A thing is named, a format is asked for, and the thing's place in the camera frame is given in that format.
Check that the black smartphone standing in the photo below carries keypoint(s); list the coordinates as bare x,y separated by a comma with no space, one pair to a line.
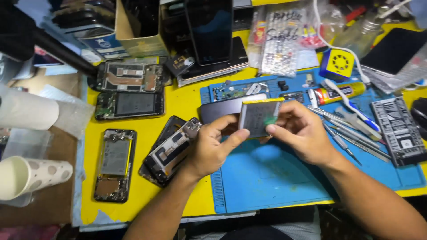
210,31

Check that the phone circuit board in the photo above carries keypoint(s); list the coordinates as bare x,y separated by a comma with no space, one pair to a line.
237,91

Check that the opened phone with dark battery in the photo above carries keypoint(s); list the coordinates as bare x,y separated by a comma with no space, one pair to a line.
130,105

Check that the cardboard box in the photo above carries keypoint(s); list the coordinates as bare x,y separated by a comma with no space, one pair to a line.
141,40

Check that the yellow blue small fan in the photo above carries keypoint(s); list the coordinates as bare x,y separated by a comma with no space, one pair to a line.
337,64

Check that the blue silicone repair mat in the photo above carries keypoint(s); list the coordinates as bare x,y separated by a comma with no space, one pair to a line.
300,160

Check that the small black box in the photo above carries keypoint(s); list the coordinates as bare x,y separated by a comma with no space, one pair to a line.
180,63

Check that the blue white box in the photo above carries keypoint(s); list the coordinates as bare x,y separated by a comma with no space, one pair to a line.
100,45

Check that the metal spudger tool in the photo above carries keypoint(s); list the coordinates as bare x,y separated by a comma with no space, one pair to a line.
363,146

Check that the polka dot paper cup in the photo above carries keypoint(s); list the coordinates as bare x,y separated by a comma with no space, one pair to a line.
31,176

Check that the clear plastic sheet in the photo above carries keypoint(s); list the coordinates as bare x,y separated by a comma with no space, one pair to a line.
71,106

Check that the plastic bag with written label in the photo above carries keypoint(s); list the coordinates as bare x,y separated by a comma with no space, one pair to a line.
280,40

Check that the stack of phones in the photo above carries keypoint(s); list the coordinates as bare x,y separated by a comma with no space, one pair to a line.
216,68

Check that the opened phone with copper plate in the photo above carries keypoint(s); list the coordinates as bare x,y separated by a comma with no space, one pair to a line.
130,76

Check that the black screwdriver bit case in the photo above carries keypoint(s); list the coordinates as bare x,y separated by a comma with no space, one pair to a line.
398,130

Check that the person's left hand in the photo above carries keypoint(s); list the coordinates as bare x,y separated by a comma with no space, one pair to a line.
208,148

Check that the black smartphone lying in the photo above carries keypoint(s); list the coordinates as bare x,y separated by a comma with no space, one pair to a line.
393,50

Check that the white blue toothbrush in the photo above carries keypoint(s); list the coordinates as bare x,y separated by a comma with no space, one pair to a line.
353,106

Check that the disassembled phone with white parts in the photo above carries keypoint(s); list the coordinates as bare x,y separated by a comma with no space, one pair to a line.
171,151

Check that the yellow glue tube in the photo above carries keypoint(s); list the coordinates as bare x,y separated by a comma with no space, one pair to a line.
337,93

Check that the grey phone back cover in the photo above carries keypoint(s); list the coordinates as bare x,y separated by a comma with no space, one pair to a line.
220,110

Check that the person's right hand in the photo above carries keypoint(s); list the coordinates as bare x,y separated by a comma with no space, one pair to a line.
300,133

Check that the black phone frame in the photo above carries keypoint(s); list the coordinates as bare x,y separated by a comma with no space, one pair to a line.
166,130

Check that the silver precision screwdriver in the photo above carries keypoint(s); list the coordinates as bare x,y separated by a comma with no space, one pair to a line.
342,143

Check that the metal tweezers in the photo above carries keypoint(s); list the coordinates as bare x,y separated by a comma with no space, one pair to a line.
350,131

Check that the clear glass bottle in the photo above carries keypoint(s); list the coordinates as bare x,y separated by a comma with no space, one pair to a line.
360,31

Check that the black computer mouse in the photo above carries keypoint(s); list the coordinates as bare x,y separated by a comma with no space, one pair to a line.
419,116

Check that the person's clothing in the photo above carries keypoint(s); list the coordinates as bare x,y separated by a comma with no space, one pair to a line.
267,230

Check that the grey phone battery yellow edge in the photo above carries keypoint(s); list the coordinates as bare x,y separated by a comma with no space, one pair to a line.
258,116

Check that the opened phone with grey battery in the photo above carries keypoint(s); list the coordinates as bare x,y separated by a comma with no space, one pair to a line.
115,165

